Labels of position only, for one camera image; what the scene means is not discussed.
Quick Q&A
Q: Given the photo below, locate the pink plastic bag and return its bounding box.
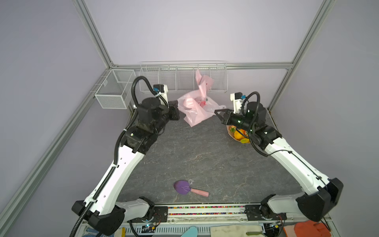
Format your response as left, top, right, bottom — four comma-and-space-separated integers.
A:
178, 70, 226, 127

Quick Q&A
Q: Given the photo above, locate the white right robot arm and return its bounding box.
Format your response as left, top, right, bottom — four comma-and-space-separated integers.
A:
214, 91, 343, 222

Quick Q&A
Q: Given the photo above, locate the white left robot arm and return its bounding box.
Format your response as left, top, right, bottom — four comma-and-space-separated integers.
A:
70, 76, 180, 237

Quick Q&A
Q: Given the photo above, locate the beige scalloped fruit bowl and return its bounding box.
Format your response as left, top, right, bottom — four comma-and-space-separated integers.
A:
227, 125, 250, 144

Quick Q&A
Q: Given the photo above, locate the yellow wrinkled pear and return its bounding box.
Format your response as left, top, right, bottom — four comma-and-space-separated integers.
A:
234, 131, 244, 141

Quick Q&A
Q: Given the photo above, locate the yellow green banana lying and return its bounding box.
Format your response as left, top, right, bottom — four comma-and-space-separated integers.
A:
240, 138, 250, 144

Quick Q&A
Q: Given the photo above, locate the purple pink spatula brush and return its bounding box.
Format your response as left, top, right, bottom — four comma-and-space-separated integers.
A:
173, 180, 209, 197

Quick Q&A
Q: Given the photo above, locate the beige cloth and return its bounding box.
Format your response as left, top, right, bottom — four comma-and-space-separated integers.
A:
211, 225, 265, 237

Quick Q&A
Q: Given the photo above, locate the orange rubber glove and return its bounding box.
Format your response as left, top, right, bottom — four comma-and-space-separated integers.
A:
284, 220, 332, 237

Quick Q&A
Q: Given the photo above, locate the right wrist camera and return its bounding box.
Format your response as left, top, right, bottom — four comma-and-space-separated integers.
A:
230, 92, 244, 114

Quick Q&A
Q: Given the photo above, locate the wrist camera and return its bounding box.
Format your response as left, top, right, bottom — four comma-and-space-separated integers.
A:
153, 84, 168, 106
230, 92, 244, 114

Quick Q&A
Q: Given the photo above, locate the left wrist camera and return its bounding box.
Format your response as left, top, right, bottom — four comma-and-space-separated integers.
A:
153, 84, 168, 106

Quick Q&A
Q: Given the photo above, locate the long white wire shelf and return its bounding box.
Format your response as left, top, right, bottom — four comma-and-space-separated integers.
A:
138, 61, 229, 92

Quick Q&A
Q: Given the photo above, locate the small white wire basket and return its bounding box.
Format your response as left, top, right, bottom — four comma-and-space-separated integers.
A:
95, 69, 136, 110

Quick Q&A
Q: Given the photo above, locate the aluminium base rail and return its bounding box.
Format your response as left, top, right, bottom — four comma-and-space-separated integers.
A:
82, 202, 309, 226

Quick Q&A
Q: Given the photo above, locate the teal tool handle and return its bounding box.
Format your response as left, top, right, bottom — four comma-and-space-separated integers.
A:
181, 226, 198, 237

